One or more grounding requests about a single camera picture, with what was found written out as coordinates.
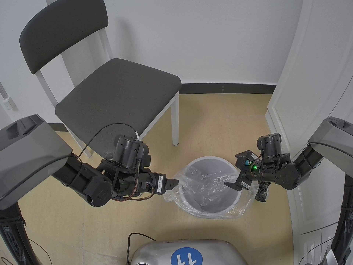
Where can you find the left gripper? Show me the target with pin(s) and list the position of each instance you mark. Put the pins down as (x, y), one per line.
(154, 183)

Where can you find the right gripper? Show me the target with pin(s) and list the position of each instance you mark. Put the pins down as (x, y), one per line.
(248, 179)

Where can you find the clear plastic bag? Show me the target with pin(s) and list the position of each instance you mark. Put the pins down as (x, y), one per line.
(246, 203)

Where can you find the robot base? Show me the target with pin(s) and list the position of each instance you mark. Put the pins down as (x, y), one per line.
(154, 254)

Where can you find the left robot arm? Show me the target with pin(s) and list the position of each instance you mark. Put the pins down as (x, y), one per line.
(33, 161)

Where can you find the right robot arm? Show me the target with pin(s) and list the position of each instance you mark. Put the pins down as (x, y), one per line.
(292, 175)

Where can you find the white trash bin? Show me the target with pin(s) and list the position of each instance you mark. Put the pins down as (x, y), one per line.
(209, 167)

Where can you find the crumpled black plastic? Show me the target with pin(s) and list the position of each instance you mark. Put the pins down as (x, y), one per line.
(262, 194)

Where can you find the dark grey white chair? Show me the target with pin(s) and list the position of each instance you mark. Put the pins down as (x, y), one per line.
(118, 106)

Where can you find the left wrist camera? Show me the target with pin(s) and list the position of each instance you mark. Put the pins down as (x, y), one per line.
(145, 156)

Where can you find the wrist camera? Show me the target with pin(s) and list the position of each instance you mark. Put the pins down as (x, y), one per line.
(145, 156)
(245, 157)

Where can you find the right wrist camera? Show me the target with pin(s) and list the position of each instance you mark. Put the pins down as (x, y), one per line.
(245, 157)

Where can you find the white wall socket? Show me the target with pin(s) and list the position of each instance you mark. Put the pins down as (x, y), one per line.
(8, 104)

